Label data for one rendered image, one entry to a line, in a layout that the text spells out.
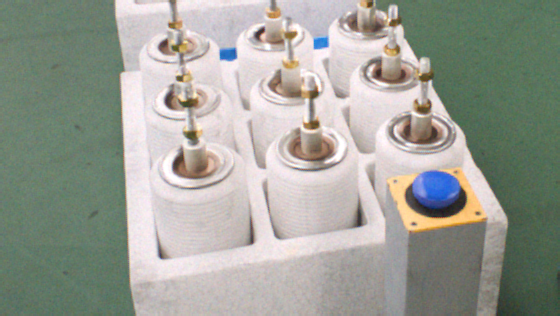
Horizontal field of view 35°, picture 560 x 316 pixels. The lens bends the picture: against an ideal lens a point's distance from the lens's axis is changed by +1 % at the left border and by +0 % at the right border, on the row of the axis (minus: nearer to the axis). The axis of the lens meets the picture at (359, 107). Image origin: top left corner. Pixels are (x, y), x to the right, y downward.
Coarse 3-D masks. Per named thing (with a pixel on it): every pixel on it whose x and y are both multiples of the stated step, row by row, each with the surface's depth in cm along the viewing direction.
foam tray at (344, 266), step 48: (144, 96) 114; (432, 96) 112; (144, 144) 104; (240, 144) 104; (144, 192) 97; (480, 192) 97; (144, 240) 91; (288, 240) 91; (336, 240) 91; (384, 240) 91; (144, 288) 86; (192, 288) 88; (240, 288) 89; (288, 288) 91; (336, 288) 93; (480, 288) 98
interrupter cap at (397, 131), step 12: (396, 120) 95; (408, 120) 95; (432, 120) 95; (444, 120) 95; (396, 132) 93; (408, 132) 94; (432, 132) 94; (444, 132) 93; (456, 132) 93; (396, 144) 92; (408, 144) 92; (420, 144) 92; (432, 144) 92; (444, 144) 92
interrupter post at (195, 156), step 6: (186, 138) 88; (186, 144) 87; (198, 144) 87; (204, 144) 87; (186, 150) 87; (192, 150) 87; (198, 150) 87; (204, 150) 88; (186, 156) 87; (192, 156) 87; (198, 156) 87; (204, 156) 88; (186, 162) 88; (192, 162) 88; (198, 162) 88; (204, 162) 88; (192, 168) 88; (198, 168) 88; (204, 168) 89
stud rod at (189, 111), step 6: (186, 84) 83; (186, 90) 83; (192, 90) 84; (186, 96) 84; (192, 96) 84; (186, 108) 85; (192, 108) 85; (186, 114) 85; (192, 114) 85; (186, 120) 86; (192, 120) 85; (192, 126) 86; (198, 138) 87; (192, 144) 87
